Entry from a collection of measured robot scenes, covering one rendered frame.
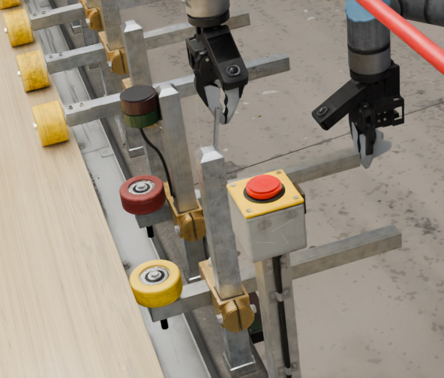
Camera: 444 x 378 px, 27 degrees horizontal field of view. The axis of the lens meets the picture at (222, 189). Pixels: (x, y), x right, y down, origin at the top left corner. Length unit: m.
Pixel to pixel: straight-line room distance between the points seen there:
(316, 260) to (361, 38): 0.40
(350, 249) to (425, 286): 1.25
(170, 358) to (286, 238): 0.72
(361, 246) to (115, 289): 0.41
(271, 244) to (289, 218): 0.04
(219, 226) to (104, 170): 0.94
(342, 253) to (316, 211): 1.55
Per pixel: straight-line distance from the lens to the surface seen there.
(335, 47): 4.11
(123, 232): 2.07
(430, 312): 2.72
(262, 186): 1.06
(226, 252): 1.41
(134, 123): 1.54
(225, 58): 1.57
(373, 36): 1.66
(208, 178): 1.33
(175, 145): 1.59
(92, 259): 1.55
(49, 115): 1.83
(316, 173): 1.77
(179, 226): 1.65
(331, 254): 1.55
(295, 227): 1.07
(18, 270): 1.57
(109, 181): 2.24
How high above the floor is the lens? 1.83
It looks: 34 degrees down
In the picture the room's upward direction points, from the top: 8 degrees counter-clockwise
